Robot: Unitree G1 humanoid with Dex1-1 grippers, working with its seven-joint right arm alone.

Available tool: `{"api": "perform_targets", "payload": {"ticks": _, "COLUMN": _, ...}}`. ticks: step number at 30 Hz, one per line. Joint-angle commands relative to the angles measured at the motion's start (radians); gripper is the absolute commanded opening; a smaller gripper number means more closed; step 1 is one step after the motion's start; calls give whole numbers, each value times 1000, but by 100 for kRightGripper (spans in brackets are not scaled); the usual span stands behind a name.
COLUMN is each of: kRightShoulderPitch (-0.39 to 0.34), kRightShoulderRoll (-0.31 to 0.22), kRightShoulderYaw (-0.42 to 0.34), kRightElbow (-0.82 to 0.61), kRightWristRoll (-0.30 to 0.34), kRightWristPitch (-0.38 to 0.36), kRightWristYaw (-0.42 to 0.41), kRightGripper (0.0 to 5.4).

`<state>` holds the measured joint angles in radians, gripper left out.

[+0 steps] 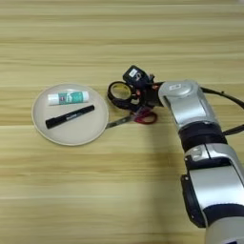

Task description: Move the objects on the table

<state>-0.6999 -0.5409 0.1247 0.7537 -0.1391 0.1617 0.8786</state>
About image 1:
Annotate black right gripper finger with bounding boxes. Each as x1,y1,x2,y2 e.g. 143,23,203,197
117,97,143,112
146,72,156,84

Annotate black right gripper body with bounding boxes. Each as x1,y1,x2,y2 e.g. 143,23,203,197
135,81,165,109

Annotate red handled scissors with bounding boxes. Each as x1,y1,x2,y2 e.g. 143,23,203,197
105,108,158,130

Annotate black tape roll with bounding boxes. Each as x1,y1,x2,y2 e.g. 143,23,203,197
106,80,134,110

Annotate white green glue stick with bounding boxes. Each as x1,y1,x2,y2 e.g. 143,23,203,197
47,90,90,107

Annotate black marker pen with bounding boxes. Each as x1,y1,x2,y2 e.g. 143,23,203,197
44,105,96,130

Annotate round beige plate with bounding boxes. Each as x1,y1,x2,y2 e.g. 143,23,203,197
30,83,111,147

